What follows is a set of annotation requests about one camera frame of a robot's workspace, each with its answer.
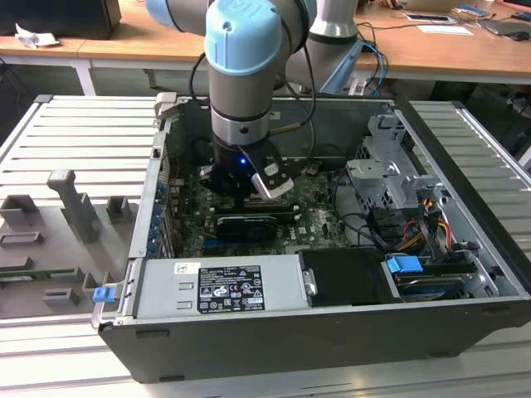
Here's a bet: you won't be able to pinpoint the tablet with white frame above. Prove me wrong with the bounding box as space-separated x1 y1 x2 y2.
405 12 455 24

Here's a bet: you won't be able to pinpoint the grey power supply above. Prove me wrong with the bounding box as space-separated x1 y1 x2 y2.
134 254 312 320

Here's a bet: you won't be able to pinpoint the green motherboard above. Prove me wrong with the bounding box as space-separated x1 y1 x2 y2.
165 159 353 258

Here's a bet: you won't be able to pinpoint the short wooden desk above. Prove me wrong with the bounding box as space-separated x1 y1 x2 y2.
0 35 95 97

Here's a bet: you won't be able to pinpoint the blue expansion slot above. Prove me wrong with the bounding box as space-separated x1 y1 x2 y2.
202 236 266 255

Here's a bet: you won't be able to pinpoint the white paper sheet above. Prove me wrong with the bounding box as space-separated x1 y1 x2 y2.
416 24 475 37

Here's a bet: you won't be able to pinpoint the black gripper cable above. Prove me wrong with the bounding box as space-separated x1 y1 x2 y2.
188 40 318 161

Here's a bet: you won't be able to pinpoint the grey parts rack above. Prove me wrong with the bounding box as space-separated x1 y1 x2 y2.
0 168 140 321

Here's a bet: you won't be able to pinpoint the black graphics card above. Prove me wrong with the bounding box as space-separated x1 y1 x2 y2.
215 212 277 242

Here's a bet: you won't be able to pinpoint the yellow red wire bundle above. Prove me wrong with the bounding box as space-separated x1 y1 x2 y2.
399 198 456 250

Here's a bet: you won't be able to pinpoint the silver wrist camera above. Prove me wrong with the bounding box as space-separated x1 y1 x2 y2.
250 162 296 201

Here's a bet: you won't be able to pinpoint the hard disk in blue carrier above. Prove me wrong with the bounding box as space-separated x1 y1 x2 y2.
384 255 472 302

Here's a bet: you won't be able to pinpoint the black open PC case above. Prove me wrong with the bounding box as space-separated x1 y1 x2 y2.
90 91 531 385

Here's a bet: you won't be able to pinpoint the black plastic shroud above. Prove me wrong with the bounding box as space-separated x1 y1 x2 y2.
298 246 402 308

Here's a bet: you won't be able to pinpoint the metal disk bay cage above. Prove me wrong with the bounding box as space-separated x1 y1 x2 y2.
343 114 453 217

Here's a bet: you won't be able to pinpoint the blue cables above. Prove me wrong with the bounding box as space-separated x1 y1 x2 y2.
363 39 390 97

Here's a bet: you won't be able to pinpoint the RAM stick with white clips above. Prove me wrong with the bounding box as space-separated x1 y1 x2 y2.
212 198 303 216

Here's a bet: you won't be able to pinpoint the grey laptop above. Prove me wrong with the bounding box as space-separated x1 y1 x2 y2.
480 17 531 37

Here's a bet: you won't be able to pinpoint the green RAM stick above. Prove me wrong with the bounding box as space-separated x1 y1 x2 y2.
0 268 78 284

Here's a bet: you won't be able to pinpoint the crumpled white paper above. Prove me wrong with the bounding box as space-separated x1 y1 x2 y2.
14 22 61 49

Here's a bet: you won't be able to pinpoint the long wooden desk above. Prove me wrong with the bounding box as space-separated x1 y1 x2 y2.
76 0 531 86

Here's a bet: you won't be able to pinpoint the black box on desk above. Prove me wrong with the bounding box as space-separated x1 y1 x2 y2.
0 0 123 41

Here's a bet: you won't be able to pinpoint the black internal cables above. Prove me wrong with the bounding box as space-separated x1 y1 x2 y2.
330 209 389 252

